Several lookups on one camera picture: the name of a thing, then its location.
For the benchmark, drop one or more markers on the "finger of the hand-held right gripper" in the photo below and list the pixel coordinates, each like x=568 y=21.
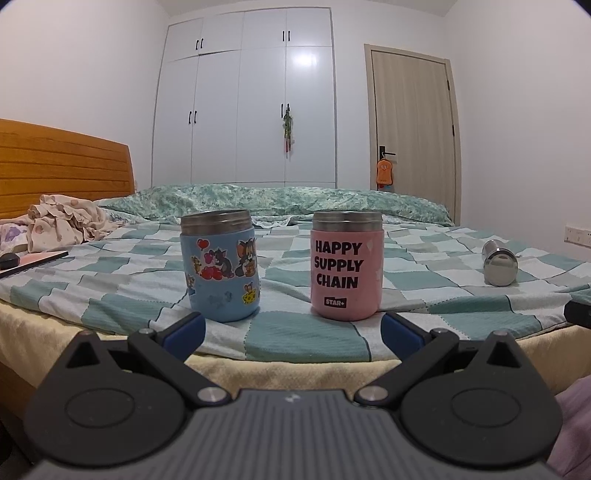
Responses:
x=579 y=313

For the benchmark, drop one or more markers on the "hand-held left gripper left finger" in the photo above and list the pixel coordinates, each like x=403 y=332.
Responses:
x=187 y=333

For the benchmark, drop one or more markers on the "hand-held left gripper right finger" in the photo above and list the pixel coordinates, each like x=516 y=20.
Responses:
x=402 y=334

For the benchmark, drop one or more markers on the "stainless steel cup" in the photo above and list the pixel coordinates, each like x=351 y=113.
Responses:
x=499 y=270

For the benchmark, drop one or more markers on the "blue cartoon sticker cup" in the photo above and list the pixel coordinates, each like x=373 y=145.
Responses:
x=221 y=277

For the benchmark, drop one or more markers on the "pink lettered cup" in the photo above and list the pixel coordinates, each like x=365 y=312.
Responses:
x=346 y=277

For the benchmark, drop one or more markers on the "green checked blanket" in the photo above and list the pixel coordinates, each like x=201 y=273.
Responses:
x=138 y=277

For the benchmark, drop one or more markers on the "yellow bed sheet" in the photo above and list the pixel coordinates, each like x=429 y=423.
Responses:
x=286 y=371

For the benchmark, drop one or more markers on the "person's pink clothing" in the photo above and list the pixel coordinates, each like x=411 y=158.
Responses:
x=577 y=429

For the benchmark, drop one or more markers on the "green floral quilt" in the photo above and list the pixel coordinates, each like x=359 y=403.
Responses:
x=277 y=201

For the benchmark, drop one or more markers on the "orange hanging pouch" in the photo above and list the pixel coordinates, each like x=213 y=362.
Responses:
x=384 y=174

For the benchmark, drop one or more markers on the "pink flat book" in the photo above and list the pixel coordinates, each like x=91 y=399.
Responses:
x=39 y=259

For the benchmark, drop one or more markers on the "crumpled cream patterned cloth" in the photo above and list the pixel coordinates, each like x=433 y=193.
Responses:
x=64 y=221

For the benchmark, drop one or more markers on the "black round object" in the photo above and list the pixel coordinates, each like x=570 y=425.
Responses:
x=8 y=261

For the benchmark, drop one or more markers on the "purple floral pillow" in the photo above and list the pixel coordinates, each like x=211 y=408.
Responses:
x=11 y=235

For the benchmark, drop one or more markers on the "orange wooden headboard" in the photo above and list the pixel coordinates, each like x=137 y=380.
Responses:
x=60 y=170

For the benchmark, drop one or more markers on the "green hanging ornament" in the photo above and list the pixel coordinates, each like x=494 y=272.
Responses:
x=287 y=131

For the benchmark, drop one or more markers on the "beige wooden door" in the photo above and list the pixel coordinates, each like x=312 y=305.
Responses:
x=411 y=106

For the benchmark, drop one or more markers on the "white wardrobe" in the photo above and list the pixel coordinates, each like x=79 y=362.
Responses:
x=258 y=92

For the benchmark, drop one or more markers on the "white wall socket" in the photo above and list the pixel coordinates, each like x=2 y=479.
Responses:
x=577 y=234

